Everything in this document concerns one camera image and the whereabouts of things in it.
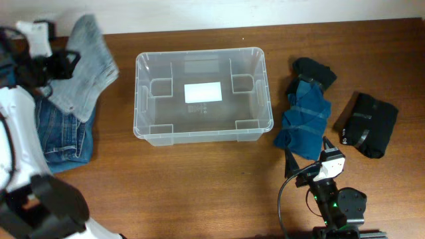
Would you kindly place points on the light blue jeans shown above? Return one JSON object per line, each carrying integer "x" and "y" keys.
{"x": 95, "y": 71}

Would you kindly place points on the black cloth under blue bundle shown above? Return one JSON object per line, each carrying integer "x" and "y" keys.
{"x": 308, "y": 70}

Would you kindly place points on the blue taped shirt bundle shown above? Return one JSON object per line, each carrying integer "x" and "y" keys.
{"x": 304, "y": 124}

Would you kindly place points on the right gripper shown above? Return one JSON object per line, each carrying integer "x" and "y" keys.
{"x": 290, "y": 166}

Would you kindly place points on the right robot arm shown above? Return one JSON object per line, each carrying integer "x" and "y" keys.
{"x": 342, "y": 210}

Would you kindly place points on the clear plastic storage bin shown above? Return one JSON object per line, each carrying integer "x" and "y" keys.
{"x": 162, "y": 117}

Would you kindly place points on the white label in bin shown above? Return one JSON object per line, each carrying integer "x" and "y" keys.
{"x": 203, "y": 92}

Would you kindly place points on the black taped clothing bundle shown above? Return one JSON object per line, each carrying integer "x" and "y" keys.
{"x": 369, "y": 126}

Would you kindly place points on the dark blue jeans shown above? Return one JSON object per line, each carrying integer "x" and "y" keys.
{"x": 66, "y": 142}

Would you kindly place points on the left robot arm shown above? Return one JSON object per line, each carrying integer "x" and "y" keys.
{"x": 34, "y": 203}

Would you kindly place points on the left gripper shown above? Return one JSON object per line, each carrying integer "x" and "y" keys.
{"x": 65, "y": 69}

